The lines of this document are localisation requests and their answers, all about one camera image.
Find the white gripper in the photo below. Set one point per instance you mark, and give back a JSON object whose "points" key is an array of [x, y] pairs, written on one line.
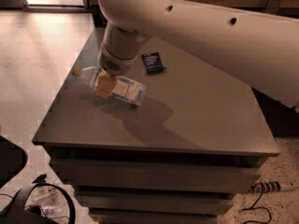
{"points": [[116, 62]]}

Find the clear plastic water bottle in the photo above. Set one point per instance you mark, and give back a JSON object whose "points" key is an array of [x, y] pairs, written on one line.
{"points": [[126, 90]]}

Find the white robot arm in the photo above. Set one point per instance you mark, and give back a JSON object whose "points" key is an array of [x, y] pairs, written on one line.
{"points": [[261, 50]]}

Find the dark blue snack packet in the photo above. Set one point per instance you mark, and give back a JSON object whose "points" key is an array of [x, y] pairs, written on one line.
{"points": [[153, 63]]}

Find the grey drawer cabinet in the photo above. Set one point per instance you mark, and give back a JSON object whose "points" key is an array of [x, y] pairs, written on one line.
{"points": [[198, 139]]}

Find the white power strip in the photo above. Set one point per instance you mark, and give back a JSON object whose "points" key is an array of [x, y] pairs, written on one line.
{"points": [[272, 186]]}

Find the black curved ring part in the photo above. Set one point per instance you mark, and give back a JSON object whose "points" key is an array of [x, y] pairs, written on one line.
{"points": [[18, 211]]}

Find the right metal shelf bracket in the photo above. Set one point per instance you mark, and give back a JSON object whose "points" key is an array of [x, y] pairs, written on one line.
{"points": [[272, 6]]}

